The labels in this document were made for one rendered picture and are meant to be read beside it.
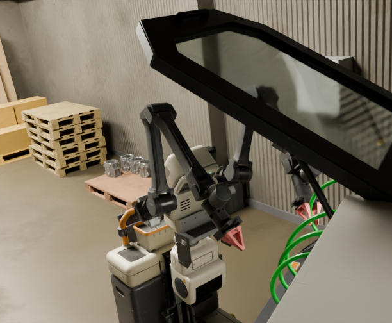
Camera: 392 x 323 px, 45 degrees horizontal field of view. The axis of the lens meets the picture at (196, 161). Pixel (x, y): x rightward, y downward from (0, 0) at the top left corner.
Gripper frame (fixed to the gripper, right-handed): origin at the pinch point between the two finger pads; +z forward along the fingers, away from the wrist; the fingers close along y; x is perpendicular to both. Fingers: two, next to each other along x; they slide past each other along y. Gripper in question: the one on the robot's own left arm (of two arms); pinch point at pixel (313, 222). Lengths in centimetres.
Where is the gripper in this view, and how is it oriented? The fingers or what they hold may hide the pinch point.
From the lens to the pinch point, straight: 174.3
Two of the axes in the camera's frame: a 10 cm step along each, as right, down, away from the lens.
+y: 9.4, 0.2, 3.4
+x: -3.0, 5.2, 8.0
